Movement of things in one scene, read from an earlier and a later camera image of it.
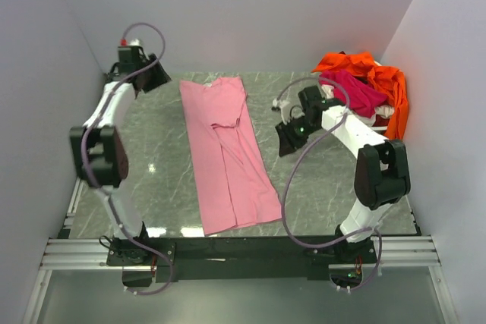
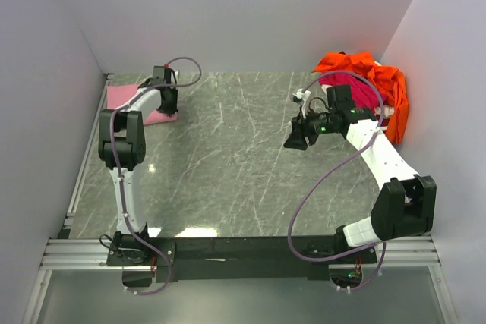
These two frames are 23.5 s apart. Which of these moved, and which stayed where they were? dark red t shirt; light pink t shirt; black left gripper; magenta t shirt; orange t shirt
Moved: black left gripper; light pink t shirt
Stayed: magenta t shirt; dark red t shirt; orange t shirt
